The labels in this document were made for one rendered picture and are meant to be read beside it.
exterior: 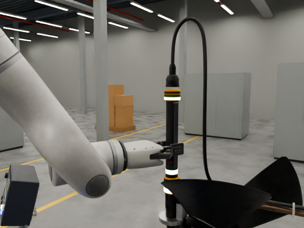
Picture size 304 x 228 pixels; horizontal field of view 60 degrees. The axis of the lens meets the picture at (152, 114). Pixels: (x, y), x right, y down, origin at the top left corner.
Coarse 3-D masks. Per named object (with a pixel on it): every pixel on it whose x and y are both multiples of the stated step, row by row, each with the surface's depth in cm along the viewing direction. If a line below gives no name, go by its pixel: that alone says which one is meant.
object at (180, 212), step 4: (176, 200) 71; (176, 204) 72; (180, 204) 71; (176, 208) 72; (180, 208) 71; (164, 212) 76; (176, 212) 72; (180, 212) 71; (184, 212) 73; (160, 216) 74; (164, 216) 74; (176, 216) 72; (180, 216) 71; (184, 216) 73; (160, 220) 73; (164, 220) 72; (168, 220) 72; (172, 220) 72; (176, 220) 72; (180, 220) 72; (164, 224) 72; (168, 224) 71; (172, 224) 71; (176, 224) 71
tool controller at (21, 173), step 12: (12, 168) 121; (24, 168) 125; (12, 180) 106; (24, 180) 109; (36, 180) 112; (12, 192) 106; (24, 192) 108; (36, 192) 111; (12, 204) 107; (24, 204) 109; (12, 216) 107; (24, 216) 109
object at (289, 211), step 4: (264, 204) 63; (268, 204) 62; (260, 208) 63; (264, 208) 62; (268, 208) 62; (272, 208) 62; (276, 208) 61; (280, 208) 61; (284, 208) 61; (288, 208) 61; (280, 212) 61; (284, 212) 61; (288, 212) 60; (296, 212) 59; (300, 212) 59; (300, 216) 59
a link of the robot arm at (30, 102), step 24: (0, 72) 44; (24, 72) 47; (0, 96) 46; (24, 96) 47; (48, 96) 50; (24, 120) 49; (48, 120) 49; (72, 120) 50; (48, 144) 47; (72, 144) 48; (72, 168) 48; (96, 168) 50; (96, 192) 51
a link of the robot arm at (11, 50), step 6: (0, 30) 45; (0, 36) 44; (6, 36) 46; (0, 42) 44; (6, 42) 45; (0, 48) 44; (6, 48) 45; (12, 48) 46; (0, 54) 44; (6, 54) 45; (12, 54) 46; (0, 60) 44; (6, 60) 44
